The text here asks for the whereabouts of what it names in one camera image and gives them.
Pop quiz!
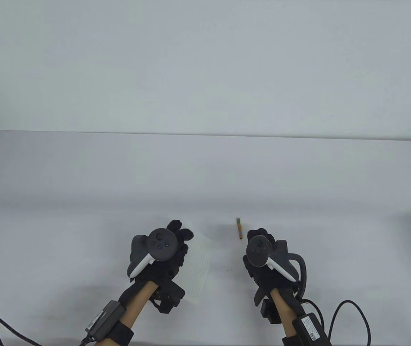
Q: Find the black right forearm sensor box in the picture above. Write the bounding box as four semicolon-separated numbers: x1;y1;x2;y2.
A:
292;314;332;346

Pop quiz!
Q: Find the grey white right hand controller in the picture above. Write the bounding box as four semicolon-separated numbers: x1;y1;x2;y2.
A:
246;235;307;300

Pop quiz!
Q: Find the person's right forearm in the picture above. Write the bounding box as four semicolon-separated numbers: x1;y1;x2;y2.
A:
270;289;301;341

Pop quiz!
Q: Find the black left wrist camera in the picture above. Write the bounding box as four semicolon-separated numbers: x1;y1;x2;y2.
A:
150;283;186;314

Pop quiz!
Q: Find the grey left forearm sensor box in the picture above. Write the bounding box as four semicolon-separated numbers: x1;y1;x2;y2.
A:
84;300;127;341

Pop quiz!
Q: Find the black right forearm strap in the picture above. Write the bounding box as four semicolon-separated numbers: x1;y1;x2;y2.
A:
282;333;307;346

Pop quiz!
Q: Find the person's right hand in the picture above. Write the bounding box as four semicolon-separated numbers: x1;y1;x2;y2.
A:
243;227;301;309

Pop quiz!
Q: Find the person's left hand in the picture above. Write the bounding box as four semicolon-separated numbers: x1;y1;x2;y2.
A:
118;219;195;307

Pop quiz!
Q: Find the white lined paper sheet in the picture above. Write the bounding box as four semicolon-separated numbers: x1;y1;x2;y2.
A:
177;231;213;303

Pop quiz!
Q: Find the grey white left hand controller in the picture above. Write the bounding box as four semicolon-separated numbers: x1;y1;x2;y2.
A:
128;228;179;279

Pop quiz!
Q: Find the person's left forearm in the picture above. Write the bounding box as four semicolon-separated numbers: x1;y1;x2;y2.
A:
117;281;160;334

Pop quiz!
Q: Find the black forearm strap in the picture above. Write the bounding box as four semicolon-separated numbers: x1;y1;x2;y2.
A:
282;333;307;346
81;320;135;346

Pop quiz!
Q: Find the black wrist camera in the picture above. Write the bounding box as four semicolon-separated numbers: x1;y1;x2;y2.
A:
150;283;186;314
261;297;282;325

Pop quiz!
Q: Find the black right braided cable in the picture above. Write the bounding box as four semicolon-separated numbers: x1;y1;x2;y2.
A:
298;297;372;346

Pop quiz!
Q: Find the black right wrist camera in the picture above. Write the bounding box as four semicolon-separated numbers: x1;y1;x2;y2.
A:
261;297;282;325

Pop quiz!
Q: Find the black left forearm strap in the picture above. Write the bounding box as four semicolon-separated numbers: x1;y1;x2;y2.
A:
81;320;135;346

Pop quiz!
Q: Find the grey white hand controller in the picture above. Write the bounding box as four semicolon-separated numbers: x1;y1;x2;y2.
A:
128;228;179;279
246;235;307;300

